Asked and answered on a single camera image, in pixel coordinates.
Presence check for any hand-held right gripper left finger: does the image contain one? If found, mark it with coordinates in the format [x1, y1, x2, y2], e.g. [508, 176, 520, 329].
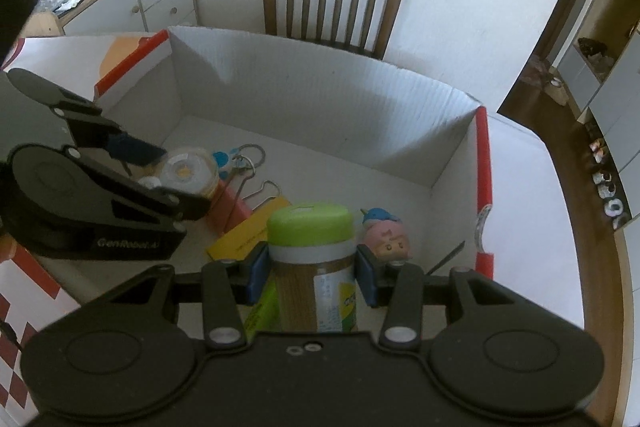
[107, 242, 271, 350]

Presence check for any dark cloth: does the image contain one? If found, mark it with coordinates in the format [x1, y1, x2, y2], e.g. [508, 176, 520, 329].
[0, 0, 41, 65]

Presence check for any green highlighter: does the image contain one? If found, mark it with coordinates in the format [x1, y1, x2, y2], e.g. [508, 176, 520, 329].
[243, 279, 280, 333]

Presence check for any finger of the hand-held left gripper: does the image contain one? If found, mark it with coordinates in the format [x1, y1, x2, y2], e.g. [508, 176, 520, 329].
[80, 154, 211, 231]
[50, 104, 166, 166]

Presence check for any pink and blue toy figure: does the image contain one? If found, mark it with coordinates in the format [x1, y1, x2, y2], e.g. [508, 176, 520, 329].
[360, 207, 413, 264]

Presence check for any green lid jar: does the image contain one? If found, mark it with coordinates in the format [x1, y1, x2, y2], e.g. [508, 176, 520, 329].
[266, 201, 358, 334]

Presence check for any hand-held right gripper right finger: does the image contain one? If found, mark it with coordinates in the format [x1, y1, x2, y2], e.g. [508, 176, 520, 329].
[355, 246, 521, 350]

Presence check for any pair of slippers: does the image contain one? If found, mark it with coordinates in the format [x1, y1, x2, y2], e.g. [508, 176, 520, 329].
[545, 77, 571, 106]

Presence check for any black cable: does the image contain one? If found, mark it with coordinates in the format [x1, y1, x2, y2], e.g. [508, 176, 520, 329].
[0, 319, 24, 349]

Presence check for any clear round tape roll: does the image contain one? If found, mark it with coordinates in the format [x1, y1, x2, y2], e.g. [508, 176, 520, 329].
[137, 147, 221, 200]

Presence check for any grey wardrobe cabinet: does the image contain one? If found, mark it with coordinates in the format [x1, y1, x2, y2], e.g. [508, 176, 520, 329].
[555, 32, 640, 188]

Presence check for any row of shoes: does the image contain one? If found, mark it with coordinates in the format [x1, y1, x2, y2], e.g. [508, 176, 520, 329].
[587, 137, 634, 229]

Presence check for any pink binder clip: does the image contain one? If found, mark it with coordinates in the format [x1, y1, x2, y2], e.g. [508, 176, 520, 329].
[202, 179, 284, 238]

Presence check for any blue keychain with ring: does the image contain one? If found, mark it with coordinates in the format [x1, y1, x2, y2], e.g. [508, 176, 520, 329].
[212, 142, 267, 180]

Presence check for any red and white cardboard box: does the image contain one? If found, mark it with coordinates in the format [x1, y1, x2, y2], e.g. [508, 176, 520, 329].
[0, 26, 496, 413]

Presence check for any white tablecloth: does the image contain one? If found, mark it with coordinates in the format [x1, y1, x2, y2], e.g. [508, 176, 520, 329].
[487, 112, 586, 328]

